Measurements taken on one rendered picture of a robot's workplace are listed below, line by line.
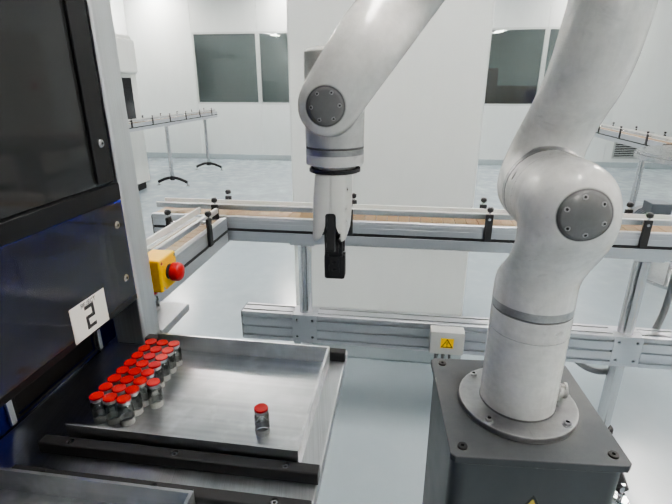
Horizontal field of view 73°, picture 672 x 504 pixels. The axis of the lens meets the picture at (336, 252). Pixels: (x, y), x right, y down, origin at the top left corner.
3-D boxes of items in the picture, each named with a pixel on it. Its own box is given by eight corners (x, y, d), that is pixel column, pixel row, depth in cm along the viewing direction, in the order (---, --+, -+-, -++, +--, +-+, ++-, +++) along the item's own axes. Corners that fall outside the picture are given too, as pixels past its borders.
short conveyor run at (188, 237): (123, 343, 99) (110, 276, 94) (58, 338, 101) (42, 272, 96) (233, 242, 163) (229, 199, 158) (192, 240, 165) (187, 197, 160)
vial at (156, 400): (147, 408, 73) (143, 384, 72) (154, 400, 75) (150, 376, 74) (160, 410, 73) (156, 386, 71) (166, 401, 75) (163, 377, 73)
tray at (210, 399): (70, 443, 66) (65, 424, 65) (160, 348, 91) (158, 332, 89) (298, 471, 62) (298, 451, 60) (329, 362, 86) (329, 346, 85)
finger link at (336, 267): (324, 236, 71) (325, 276, 73) (321, 243, 68) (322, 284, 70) (345, 237, 71) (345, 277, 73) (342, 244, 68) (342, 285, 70)
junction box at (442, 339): (429, 353, 166) (430, 331, 163) (428, 346, 170) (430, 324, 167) (463, 356, 164) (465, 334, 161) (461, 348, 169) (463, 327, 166)
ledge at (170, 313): (103, 332, 100) (102, 325, 99) (135, 306, 112) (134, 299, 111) (163, 337, 98) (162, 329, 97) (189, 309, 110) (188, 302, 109)
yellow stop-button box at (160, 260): (131, 291, 97) (126, 259, 94) (149, 278, 103) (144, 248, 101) (164, 293, 96) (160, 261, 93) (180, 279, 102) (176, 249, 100)
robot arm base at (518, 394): (552, 372, 86) (570, 283, 80) (599, 447, 68) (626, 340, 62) (450, 368, 88) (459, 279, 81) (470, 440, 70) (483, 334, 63)
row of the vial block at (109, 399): (104, 425, 70) (98, 400, 68) (162, 359, 86) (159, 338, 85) (117, 426, 69) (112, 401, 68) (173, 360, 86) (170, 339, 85)
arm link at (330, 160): (311, 142, 71) (312, 161, 72) (300, 149, 63) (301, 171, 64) (365, 143, 70) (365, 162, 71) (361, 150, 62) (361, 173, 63)
